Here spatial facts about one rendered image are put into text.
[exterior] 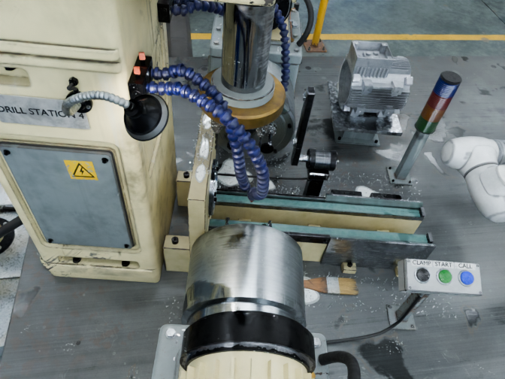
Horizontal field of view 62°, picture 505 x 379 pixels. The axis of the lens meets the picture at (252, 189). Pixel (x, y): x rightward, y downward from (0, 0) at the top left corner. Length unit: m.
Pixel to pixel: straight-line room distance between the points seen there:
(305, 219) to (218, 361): 0.79
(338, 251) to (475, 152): 0.52
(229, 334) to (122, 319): 0.67
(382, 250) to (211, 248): 0.55
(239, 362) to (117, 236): 0.56
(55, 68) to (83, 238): 0.47
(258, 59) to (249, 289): 0.42
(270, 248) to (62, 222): 0.47
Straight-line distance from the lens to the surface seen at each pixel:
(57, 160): 0.87
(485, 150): 1.47
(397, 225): 1.35
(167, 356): 0.75
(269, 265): 0.83
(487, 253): 1.52
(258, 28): 0.78
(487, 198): 1.38
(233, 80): 0.84
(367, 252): 1.24
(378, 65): 1.48
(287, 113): 1.21
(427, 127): 1.41
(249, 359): 0.54
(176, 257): 1.16
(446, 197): 1.60
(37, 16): 0.69
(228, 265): 0.82
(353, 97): 1.47
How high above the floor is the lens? 1.87
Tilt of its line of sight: 50 degrees down
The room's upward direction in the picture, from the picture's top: 8 degrees clockwise
